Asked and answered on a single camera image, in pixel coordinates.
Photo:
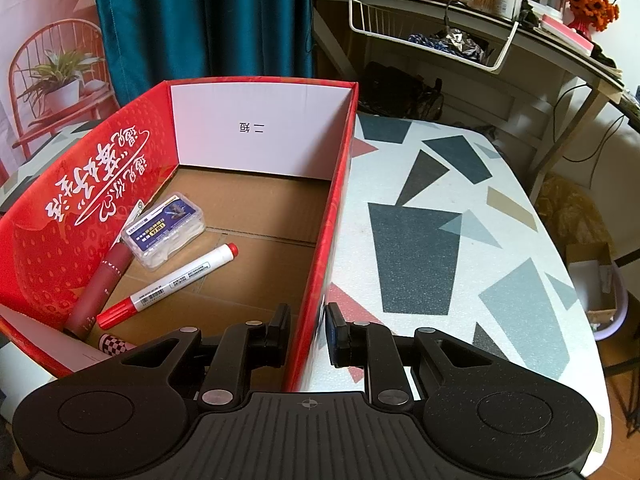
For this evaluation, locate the red white marker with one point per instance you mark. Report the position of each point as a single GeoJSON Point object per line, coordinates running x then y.
{"type": "Point", "coordinates": [170, 285]}

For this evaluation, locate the red vase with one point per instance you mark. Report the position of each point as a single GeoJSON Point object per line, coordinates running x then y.
{"type": "Point", "coordinates": [581, 25]}

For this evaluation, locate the dark red tube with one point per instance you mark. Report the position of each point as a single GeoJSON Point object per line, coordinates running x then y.
{"type": "Point", "coordinates": [97, 290]}

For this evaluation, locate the small cardboard box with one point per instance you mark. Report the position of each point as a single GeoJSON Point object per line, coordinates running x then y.
{"type": "Point", "coordinates": [592, 280]}

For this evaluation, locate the red cardboard box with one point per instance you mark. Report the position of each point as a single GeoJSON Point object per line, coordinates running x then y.
{"type": "Point", "coordinates": [260, 220]}

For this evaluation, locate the black top dressing desk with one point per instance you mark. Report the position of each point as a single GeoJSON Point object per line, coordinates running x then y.
{"type": "Point", "coordinates": [545, 47]}

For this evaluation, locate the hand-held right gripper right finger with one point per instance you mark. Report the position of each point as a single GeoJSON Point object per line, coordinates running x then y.
{"type": "Point", "coordinates": [332, 332]}

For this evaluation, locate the clear dental floss box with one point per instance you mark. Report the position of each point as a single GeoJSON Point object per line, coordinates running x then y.
{"type": "Point", "coordinates": [162, 230]}

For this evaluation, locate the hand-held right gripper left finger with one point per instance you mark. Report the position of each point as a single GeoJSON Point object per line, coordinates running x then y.
{"type": "Point", "coordinates": [277, 335]}

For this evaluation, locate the pink book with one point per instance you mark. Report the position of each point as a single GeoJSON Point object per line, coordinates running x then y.
{"type": "Point", "coordinates": [567, 35]}

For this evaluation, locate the black plastic bag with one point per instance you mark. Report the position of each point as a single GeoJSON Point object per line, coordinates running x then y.
{"type": "Point", "coordinates": [400, 90]}

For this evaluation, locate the printed room scene backdrop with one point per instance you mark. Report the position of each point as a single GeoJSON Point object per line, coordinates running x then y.
{"type": "Point", "coordinates": [45, 35]}

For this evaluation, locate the crumpled silver foil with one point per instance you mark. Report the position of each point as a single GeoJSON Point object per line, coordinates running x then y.
{"type": "Point", "coordinates": [462, 44]}

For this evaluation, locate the lavender plastic bin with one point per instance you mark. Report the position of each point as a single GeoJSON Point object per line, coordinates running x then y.
{"type": "Point", "coordinates": [612, 320]}

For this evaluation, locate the teal curtain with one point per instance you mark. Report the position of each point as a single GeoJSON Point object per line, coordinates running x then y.
{"type": "Point", "coordinates": [200, 20]}

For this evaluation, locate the checkered small tube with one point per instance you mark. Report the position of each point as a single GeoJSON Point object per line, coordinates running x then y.
{"type": "Point", "coordinates": [115, 344]}

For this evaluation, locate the yellow brown bag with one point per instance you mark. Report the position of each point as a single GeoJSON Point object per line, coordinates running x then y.
{"type": "Point", "coordinates": [567, 210]}

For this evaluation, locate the geometric patterned table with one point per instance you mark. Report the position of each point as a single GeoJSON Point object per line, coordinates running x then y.
{"type": "Point", "coordinates": [425, 185]}

